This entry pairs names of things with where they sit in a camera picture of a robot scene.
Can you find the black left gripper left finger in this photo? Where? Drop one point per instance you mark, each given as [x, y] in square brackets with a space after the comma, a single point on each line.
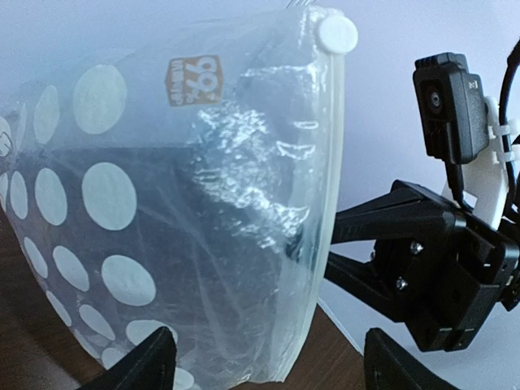
[149, 366]

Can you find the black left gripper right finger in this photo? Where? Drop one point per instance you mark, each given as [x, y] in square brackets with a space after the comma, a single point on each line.
[388, 366]

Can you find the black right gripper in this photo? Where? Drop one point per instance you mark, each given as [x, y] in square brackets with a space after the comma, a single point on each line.
[438, 269]

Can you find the clear dotted zip bag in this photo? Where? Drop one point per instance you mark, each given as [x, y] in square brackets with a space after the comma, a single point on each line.
[190, 184]

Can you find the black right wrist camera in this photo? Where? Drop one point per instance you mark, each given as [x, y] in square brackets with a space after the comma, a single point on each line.
[452, 108]

